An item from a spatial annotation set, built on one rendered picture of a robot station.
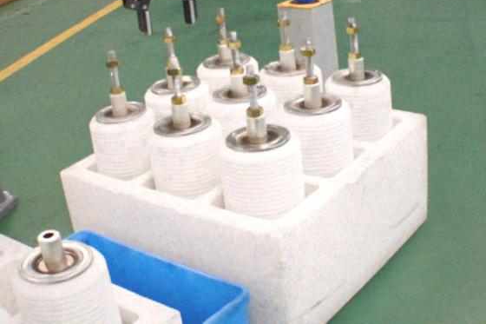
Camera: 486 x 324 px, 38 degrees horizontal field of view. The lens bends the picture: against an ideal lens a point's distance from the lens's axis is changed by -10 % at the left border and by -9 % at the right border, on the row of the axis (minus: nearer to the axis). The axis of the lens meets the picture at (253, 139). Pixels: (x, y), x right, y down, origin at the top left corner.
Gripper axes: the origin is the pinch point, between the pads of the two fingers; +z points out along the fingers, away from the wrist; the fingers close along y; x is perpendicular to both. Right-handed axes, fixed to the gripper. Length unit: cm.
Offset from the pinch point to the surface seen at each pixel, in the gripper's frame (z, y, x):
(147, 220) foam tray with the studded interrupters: 20.3, 14.0, 17.2
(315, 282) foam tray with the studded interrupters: 27.2, 0.5, 34.1
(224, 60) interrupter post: 9.6, -10.1, -3.7
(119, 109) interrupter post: 9.0, 11.3, 5.6
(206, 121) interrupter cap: 9.9, 3.8, 17.3
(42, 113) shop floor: 35, 5, -85
